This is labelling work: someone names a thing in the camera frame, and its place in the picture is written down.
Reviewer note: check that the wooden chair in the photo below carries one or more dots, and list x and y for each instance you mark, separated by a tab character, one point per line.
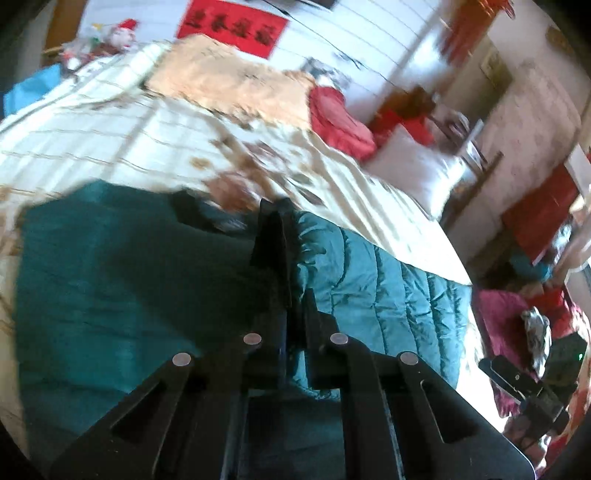
461	141

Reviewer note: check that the framed portrait photo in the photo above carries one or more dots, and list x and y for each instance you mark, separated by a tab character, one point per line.
325	75

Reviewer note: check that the red heart-shaped cushion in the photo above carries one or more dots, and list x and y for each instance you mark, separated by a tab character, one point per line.
332	122

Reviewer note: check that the cream floral bed sheet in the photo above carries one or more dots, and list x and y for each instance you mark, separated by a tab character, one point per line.
102	125

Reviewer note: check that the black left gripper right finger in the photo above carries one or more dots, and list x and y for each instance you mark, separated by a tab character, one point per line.
400	418

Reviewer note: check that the blue paper bag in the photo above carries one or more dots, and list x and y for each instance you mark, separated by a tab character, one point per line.
30	90

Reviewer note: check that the yellow ruffled pillow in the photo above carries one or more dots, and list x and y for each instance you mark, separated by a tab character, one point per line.
217	77

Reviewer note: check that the white satin pillow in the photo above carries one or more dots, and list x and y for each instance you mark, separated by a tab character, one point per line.
427	175

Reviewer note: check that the plush toy with red hat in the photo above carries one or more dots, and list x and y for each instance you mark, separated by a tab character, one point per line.
122	36

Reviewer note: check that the dark green quilted puffer jacket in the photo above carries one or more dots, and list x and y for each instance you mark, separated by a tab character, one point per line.
113	281

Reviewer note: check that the red Chinese characters banner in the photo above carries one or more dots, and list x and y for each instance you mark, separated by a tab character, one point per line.
251	30

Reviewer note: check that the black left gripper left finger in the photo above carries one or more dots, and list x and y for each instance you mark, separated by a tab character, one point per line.
186	420

